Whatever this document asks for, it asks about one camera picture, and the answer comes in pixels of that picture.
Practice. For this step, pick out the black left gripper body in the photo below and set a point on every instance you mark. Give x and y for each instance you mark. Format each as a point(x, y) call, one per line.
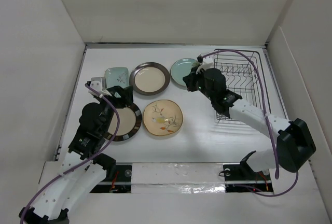
point(118, 101)

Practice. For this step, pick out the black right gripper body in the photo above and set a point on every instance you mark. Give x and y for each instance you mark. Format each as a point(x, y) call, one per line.
point(197, 81)

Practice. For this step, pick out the teal round flower plate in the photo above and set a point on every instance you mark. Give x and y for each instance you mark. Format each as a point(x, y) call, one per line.
point(182, 68)

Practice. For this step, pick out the light green rectangular plate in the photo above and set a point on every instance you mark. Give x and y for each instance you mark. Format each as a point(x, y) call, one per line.
point(116, 76)

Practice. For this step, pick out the brown striped rim plate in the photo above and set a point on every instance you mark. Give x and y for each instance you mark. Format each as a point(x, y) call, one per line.
point(130, 122)

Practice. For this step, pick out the grey rimmed cream round plate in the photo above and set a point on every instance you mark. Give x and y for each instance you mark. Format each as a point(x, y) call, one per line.
point(149, 78)

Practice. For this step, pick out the cream bird pattern plate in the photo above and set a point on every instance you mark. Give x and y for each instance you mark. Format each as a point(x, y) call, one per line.
point(162, 118)

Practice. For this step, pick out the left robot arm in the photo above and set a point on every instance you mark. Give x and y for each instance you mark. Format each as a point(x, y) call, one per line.
point(85, 164)

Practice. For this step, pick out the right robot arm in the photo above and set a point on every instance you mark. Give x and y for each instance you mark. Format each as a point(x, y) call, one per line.
point(291, 141)

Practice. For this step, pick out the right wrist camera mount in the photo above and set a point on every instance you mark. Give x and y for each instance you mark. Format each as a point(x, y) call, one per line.
point(205, 62)

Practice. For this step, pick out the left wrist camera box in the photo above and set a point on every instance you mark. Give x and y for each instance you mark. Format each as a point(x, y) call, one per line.
point(97, 83)

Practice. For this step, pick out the black wire dish rack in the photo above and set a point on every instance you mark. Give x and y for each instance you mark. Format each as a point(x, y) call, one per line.
point(244, 75)

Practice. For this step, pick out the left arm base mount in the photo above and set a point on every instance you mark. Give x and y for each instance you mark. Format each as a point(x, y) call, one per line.
point(117, 180)

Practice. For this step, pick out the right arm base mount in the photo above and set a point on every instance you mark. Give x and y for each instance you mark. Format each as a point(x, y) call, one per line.
point(238, 180)

